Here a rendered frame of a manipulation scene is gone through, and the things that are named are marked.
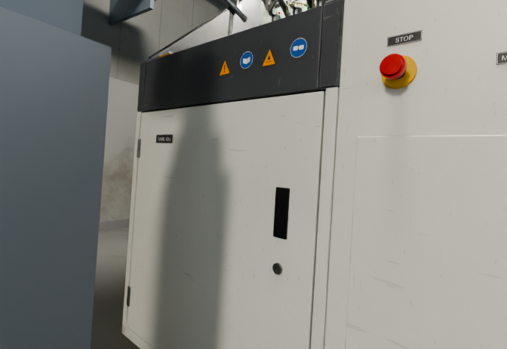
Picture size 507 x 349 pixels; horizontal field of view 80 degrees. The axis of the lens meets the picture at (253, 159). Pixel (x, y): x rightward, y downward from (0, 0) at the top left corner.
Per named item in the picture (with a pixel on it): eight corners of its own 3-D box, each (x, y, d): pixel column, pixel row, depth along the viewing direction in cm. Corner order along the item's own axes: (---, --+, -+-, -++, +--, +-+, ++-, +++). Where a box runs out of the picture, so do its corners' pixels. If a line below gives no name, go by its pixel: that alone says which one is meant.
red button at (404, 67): (372, 84, 46) (373, 50, 46) (380, 90, 49) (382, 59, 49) (410, 80, 42) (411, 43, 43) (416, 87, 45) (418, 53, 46)
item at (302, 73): (142, 111, 96) (146, 61, 97) (155, 113, 100) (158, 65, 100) (318, 89, 56) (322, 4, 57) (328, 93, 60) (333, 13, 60)
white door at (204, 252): (124, 326, 96) (138, 111, 97) (130, 323, 98) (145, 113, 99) (299, 469, 54) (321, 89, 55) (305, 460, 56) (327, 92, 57)
